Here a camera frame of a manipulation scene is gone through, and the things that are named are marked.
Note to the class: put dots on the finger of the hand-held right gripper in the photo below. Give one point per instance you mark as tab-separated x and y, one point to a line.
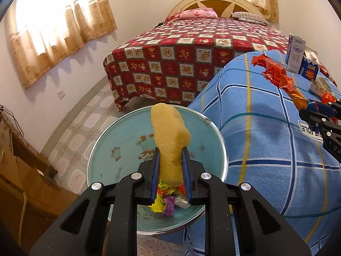
317	117
323	108

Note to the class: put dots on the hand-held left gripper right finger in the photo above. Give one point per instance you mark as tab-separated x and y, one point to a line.
186	177

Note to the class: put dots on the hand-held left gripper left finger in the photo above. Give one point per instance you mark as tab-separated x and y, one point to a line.
155	177

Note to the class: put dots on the orange foil wrapper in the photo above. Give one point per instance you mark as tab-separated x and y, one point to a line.
298	98

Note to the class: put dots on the yellow plastic wrapper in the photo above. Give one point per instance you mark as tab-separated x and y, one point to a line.
157	205

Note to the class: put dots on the blue enamel basin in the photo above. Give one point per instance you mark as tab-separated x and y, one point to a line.
120	160

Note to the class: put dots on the yellow sponge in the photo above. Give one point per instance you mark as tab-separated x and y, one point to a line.
167	138

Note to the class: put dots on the orange colourful wrapper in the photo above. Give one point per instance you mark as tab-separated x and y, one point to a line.
165	188

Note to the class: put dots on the white printed label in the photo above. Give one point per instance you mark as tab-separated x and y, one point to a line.
309	129

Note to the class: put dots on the small white box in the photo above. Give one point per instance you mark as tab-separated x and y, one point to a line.
321	86

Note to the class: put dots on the clear plastic wrapper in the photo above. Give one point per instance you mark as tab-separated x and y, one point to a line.
182	201

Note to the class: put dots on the purple wrapper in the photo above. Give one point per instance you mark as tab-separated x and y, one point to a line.
169	206

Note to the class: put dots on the blue carton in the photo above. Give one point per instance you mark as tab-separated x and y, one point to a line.
309	69

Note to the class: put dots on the red foil wrapper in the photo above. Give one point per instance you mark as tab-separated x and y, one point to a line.
277	76

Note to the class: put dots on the white carton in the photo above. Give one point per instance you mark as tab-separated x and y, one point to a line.
295	53

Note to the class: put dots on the blue plaid cloth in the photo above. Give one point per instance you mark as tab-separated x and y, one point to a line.
266	165

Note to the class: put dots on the striped pillow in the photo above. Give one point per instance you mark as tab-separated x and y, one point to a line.
250	18

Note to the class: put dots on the bed with red quilt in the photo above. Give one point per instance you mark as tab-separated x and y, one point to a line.
173	58

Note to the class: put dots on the wooden cabinet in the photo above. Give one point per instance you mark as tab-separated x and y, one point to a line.
26	186

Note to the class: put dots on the cream wooden headboard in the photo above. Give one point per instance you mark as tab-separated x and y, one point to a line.
221	4

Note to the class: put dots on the pink pillow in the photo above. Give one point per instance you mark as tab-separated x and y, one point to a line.
198	13

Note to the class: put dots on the large beige patterned curtain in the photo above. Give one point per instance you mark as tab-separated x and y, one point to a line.
53	18

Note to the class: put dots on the white wall socket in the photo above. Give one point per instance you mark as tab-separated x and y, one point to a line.
62	94

